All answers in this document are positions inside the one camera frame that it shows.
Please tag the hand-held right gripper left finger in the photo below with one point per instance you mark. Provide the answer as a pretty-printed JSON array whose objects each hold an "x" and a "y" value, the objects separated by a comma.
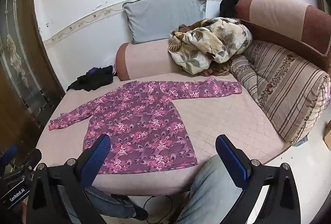
[{"x": 97, "y": 159}]

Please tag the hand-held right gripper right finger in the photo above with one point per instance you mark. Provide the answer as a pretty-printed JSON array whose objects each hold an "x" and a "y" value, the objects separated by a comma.
[{"x": 232, "y": 162}]

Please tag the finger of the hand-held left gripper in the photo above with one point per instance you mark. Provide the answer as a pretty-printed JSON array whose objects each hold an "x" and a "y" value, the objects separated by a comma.
[
  {"x": 7, "y": 154},
  {"x": 32, "y": 159}
]

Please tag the purple floral shirt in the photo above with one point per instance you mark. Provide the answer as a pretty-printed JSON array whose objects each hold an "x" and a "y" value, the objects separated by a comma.
[{"x": 142, "y": 123}]

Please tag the person's right leg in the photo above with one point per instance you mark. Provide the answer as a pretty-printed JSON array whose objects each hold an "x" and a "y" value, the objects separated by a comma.
[{"x": 209, "y": 187}]

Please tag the person's leg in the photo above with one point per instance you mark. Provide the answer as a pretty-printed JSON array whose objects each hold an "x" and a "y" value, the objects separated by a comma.
[
  {"x": 209, "y": 187},
  {"x": 108, "y": 203}
]

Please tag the pink and brown sofa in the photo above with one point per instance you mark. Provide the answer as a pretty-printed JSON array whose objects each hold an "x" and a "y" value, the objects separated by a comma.
[{"x": 219, "y": 120}]

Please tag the person's left leg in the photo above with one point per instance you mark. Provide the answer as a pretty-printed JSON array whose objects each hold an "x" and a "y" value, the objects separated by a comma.
[{"x": 108, "y": 203}]

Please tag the dark shoe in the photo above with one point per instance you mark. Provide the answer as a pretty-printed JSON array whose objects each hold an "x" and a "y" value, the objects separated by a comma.
[{"x": 141, "y": 213}]

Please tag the black cloth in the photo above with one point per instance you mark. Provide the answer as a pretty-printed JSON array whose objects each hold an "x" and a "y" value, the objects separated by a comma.
[{"x": 95, "y": 80}]

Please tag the small purple cloth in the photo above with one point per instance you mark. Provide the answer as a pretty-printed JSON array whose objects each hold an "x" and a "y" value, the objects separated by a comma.
[{"x": 93, "y": 70}]

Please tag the wooden door with glass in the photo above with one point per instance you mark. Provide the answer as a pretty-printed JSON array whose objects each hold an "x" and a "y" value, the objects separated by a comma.
[{"x": 20, "y": 63}]

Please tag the striped floral quilt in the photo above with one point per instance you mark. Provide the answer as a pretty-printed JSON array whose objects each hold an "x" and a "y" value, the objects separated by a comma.
[{"x": 284, "y": 79}]

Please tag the cardboard box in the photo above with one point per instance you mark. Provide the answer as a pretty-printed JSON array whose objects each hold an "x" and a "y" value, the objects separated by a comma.
[{"x": 327, "y": 136}]

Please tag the beige floral blanket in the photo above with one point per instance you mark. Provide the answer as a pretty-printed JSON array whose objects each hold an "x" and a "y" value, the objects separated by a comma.
[{"x": 206, "y": 43}]

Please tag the grey pillow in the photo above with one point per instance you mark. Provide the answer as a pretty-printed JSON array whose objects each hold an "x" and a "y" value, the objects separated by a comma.
[{"x": 160, "y": 17}]

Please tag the black garment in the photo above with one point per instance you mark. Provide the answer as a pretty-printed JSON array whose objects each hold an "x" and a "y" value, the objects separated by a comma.
[{"x": 230, "y": 1}]

